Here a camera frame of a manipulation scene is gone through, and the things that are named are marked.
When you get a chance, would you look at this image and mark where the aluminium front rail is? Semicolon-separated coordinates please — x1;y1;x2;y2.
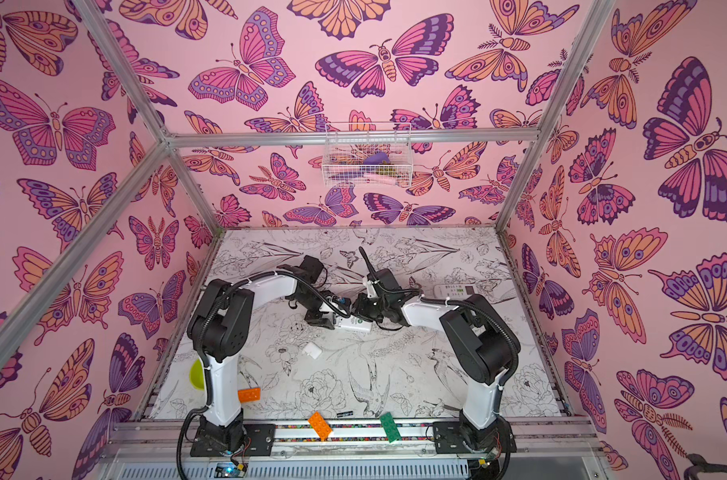
102;417;601;461

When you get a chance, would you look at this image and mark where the white remote control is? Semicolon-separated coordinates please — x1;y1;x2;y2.
335;317;371;333
433;284;477;300

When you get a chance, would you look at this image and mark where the orange lego brick on rail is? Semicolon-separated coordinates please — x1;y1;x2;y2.
308;411;334;441

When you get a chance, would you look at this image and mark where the white battery cover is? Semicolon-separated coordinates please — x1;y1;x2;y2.
303;342;323;359

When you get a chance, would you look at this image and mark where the white slotted cable duct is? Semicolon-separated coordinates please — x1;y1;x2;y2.
116;458;473;480

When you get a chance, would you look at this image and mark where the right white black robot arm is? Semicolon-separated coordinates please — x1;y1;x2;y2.
353;248;521;451

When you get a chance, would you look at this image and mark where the orange lego brick left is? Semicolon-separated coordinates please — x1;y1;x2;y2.
238;387;262;403

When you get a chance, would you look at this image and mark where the green lego brick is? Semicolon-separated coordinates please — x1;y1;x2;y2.
379;412;401;443

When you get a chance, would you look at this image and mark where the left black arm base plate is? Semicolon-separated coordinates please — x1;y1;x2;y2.
190;423;277;457

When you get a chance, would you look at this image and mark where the small green circuit board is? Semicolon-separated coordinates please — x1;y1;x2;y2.
214;462;248;479

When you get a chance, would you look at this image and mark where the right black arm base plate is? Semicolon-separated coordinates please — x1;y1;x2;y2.
433;417;517;455

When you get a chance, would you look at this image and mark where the white wire basket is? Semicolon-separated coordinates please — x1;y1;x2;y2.
320;122;415;189

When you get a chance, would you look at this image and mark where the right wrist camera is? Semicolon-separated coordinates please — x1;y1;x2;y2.
363;280;379;299

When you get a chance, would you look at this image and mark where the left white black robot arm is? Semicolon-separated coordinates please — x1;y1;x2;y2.
178;256;353;457

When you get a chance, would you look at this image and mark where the lime green bowl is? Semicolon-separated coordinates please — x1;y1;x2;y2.
189;359;206;391

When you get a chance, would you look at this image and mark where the purple object in basket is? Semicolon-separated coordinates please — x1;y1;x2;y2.
361;151;391;169

